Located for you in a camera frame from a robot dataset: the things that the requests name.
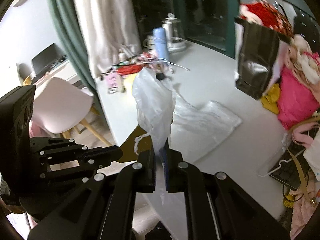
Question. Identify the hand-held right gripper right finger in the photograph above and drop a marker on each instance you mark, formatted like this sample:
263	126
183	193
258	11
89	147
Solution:
165	170

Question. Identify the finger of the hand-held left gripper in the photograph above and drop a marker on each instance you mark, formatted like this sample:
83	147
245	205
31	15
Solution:
60	145
105	157

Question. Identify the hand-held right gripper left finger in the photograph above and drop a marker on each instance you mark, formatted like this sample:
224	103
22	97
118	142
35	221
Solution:
146	170

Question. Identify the brown cardboard piece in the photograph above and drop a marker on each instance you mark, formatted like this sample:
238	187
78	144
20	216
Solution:
132	142

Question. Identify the white chair with wooden legs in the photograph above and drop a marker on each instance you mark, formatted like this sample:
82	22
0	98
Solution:
62	105

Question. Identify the flat clear plastic bag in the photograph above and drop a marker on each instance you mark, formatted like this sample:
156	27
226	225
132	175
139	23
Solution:
212	122

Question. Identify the white desk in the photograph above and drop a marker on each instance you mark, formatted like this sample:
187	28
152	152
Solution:
65	76

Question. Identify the pink card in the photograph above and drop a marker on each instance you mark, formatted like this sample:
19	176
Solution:
113	82

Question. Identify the black laptop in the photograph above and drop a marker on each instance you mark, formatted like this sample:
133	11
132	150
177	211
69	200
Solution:
45	57

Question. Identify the red packet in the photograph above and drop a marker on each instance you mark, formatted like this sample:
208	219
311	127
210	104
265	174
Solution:
130	69

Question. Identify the green curtain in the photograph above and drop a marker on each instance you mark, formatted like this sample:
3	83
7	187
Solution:
65	30

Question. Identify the black keyboard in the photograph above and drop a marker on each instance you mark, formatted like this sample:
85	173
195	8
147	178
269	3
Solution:
287	172

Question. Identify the white mug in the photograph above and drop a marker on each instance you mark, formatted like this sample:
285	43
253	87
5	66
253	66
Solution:
149	43

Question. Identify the light blue thermos bottle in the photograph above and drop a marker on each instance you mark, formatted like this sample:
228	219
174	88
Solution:
160	45

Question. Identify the yellow cloth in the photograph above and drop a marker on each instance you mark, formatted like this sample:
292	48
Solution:
271	100

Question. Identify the white sheer curtain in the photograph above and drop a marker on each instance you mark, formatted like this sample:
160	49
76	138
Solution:
105	17

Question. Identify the beige handbag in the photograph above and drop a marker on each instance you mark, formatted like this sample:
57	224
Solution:
301	177

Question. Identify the black paper shopping bag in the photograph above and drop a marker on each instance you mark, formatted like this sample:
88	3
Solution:
255	62

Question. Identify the glass electric kettle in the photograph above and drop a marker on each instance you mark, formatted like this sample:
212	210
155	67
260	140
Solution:
172	30

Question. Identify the pink towel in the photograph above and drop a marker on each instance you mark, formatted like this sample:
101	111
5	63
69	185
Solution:
302	205

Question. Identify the white and pink plastic bag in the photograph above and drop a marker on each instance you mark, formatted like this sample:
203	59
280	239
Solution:
312	155

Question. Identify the cream and pink garments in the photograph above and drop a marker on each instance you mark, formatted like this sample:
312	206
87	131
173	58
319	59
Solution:
307	62

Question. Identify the red clothing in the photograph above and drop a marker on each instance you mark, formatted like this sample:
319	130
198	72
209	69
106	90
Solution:
262	15

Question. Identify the green window frame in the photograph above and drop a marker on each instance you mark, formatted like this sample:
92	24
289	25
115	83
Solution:
178	5

